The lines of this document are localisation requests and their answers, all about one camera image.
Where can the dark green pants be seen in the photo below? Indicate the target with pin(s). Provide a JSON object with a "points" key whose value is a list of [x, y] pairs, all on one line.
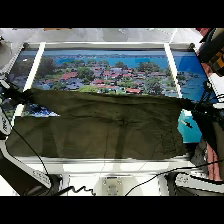
{"points": [[100, 126]]}

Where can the heap of clothes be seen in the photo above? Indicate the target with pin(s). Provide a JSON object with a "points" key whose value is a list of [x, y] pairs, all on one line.
{"points": [[213, 50]]}

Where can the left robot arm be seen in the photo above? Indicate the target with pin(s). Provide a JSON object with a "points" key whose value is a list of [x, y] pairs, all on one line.
{"points": [[20, 173]]}

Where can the silver frame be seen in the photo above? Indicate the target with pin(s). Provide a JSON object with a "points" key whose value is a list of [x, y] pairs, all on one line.
{"points": [[110, 171]]}

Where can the pink garment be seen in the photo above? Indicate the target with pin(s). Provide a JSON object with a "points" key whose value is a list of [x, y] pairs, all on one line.
{"points": [[213, 163]]}

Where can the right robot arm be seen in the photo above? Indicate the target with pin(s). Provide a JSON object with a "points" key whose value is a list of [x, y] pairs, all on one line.
{"points": [[206, 116]]}

